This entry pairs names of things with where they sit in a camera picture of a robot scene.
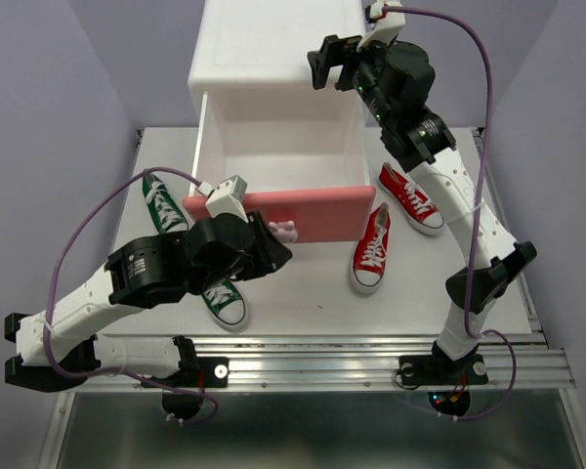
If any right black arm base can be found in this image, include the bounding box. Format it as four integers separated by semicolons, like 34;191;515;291
394;354;489;418

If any white shoe cabinet body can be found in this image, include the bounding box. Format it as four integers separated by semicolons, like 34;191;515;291
188;1;365;154

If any green sneaker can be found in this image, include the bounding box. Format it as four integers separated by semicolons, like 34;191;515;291
201;280;249;332
142;173;189;234

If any green sneaker front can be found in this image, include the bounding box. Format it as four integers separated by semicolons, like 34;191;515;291
201;280;249;332

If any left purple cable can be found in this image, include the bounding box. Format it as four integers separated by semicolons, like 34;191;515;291
42;166;221;426

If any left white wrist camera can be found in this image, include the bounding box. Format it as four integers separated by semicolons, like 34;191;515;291
197;175;248;222

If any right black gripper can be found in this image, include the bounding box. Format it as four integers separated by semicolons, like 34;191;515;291
303;31;394;130

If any red sneaker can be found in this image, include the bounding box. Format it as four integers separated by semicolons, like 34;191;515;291
378;162;445;236
350;203;391;295

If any purple cable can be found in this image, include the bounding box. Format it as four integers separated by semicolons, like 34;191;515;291
380;4;518;422
42;166;221;426

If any green sneaker rear left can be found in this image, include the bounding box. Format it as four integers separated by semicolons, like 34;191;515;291
142;173;189;234

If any aluminium rail frame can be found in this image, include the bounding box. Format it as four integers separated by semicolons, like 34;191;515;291
33;127;586;469

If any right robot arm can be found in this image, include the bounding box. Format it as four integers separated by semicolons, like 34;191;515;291
307;35;536;381

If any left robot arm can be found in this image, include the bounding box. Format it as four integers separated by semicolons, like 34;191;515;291
4;212;292;393

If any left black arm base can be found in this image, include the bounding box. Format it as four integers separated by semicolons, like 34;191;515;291
144;357;230;426

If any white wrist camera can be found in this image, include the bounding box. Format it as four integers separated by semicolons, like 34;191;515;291
356;1;406;51
197;175;248;222

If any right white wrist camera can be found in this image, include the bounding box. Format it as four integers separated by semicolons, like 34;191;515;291
356;1;406;51

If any pink drawer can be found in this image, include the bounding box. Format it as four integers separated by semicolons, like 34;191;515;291
182;94;377;244

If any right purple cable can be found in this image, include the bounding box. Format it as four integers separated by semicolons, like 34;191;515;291
380;4;518;422

